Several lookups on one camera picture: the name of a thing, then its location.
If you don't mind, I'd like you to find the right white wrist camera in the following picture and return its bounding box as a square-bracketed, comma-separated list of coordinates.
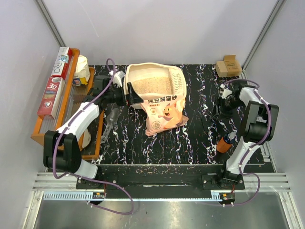
[219, 84, 233, 100]

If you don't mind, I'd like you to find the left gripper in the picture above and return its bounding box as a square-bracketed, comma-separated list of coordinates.
[105, 83, 143, 107]

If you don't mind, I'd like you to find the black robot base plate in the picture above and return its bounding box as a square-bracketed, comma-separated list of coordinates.
[75, 163, 245, 191]

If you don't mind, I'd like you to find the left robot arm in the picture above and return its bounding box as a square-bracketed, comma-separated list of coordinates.
[43, 75, 143, 189]

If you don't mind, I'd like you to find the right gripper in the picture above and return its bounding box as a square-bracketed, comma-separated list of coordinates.
[209, 96, 244, 121]

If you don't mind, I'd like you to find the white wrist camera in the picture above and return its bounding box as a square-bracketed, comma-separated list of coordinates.
[109, 71, 125, 88]
[219, 84, 233, 100]

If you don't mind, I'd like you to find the red 3D toothpaste box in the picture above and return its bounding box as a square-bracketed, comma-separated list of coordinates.
[37, 77, 65, 119]

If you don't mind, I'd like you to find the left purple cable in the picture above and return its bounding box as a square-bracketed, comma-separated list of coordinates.
[52, 58, 135, 216]

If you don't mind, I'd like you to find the orange wooden tray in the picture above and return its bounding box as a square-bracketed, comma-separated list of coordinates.
[30, 48, 104, 161]

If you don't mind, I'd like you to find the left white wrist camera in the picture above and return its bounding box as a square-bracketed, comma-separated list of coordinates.
[109, 71, 125, 88]

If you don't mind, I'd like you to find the cream plastic litter box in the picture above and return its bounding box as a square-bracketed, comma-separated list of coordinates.
[124, 62, 187, 108]

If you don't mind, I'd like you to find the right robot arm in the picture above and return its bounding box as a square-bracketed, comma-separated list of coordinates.
[210, 79, 279, 189]

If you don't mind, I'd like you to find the orange bottle with white cap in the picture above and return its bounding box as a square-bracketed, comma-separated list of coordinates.
[216, 132, 236, 153]

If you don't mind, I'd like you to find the clear plastic scoop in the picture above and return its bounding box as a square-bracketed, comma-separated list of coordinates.
[101, 108, 120, 144]

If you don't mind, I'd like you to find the brown cardboard box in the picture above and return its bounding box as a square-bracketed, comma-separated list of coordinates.
[215, 55, 242, 78]

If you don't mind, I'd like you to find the aluminium rail frame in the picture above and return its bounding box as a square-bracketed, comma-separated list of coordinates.
[23, 173, 305, 229]

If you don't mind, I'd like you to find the pink cat litter bag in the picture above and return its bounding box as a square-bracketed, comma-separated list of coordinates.
[141, 94, 188, 136]

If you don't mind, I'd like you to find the black marble pattern mat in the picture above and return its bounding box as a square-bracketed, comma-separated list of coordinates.
[95, 64, 244, 165]

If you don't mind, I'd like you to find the red white toothpaste box upper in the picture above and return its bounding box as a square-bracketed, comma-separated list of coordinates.
[51, 47, 72, 80]

